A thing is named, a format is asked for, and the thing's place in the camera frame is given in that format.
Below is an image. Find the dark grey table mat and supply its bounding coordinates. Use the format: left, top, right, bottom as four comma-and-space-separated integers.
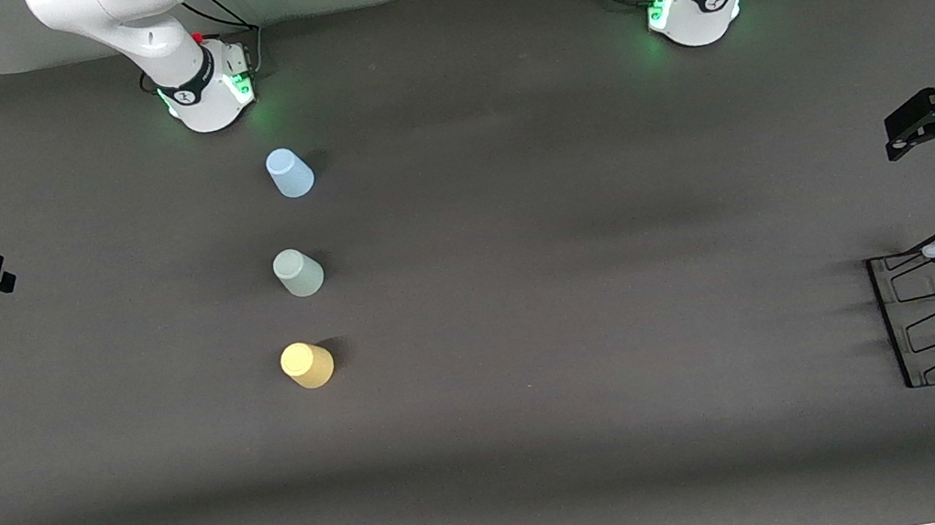
0, 0, 935, 525

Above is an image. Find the black right arm base cable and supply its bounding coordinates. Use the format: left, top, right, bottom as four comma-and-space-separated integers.
180, 0, 271, 89

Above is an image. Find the light blue plastic cup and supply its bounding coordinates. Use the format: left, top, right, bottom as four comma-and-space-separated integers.
264, 143, 319, 202

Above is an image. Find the pale green plastic cup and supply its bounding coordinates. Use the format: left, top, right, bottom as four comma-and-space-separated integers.
270, 244, 328, 301

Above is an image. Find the yellow plastic cup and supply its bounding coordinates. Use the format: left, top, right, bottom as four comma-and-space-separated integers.
277, 336, 338, 394

